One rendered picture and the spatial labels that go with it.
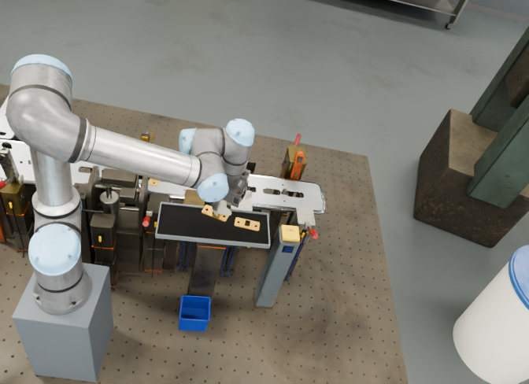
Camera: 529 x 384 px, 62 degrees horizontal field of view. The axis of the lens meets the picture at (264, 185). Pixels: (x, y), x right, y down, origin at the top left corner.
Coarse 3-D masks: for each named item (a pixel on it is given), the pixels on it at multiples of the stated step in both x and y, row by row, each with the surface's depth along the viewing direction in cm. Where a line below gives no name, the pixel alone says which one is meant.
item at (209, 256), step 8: (200, 248) 149; (208, 248) 150; (216, 248) 150; (224, 248) 150; (200, 256) 153; (208, 256) 153; (216, 256) 153; (200, 264) 157; (208, 264) 157; (216, 264) 157; (192, 272) 164; (200, 272) 160; (208, 272) 160; (216, 272) 161; (192, 280) 164; (200, 280) 164; (208, 280) 164; (192, 288) 168; (200, 288) 168; (208, 288) 168; (208, 296) 172
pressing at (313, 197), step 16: (0, 144) 172; (16, 144) 173; (16, 160) 168; (0, 176) 161; (32, 176) 164; (80, 176) 169; (256, 176) 189; (160, 192) 172; (176, 192) 174; (256, 192) 183; (304, 192) 189; (320, 192) 192; (256, 208) 178; (272, 208) 179; (288, 208) 180; (320, 208) 184
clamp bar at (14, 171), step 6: (6, 144) 144; (0, 150) 142; (6, 150) 142; (0, 156) 142; (6, 156) 143; (12, 156) 146; (0, 162) 145; (6, 162) 145; (12, 162) 146; (6, 168) 148; (12, 168) 148; (6, 174) 151; (12, 174) 151; (18, 174) 153
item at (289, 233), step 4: (284, 228) 151; (288, 228) 152; (292, 228) 152; (296, 228) 153; (284, 232) 150; (288, 232) 151; (292, 232) 151; (296, 232) 151; (284, 236) 149; (288, 236) 149; (292, 236) 150; (296, 236) 150; (284, 240) 149; (288, 240) 149; (292, 240) 149; (296, 240) 150
